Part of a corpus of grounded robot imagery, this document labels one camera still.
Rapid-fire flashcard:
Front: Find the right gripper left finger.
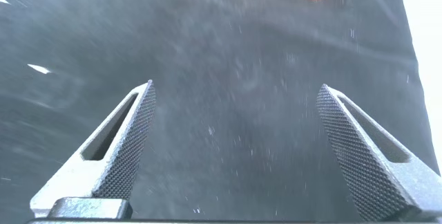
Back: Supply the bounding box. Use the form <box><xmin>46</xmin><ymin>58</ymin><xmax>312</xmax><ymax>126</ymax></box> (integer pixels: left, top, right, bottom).
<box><xmin>30</xmin><ymin>80</ymin><xmax>157</xmax><ymax>218</ymax></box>

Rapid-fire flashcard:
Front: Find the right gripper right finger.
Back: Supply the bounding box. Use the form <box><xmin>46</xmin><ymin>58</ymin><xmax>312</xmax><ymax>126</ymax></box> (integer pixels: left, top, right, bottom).
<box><xmin>316</xmin><ymin>84</ymin><xmax>442</xmax><ymax>222</ymax></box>

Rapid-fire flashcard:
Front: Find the white counter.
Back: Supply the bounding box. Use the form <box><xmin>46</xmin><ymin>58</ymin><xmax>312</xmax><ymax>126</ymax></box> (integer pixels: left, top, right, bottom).
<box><xmin>396</xmin><ymin>0</ymin><xmax>442</xmax><ymax>176</ymax></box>

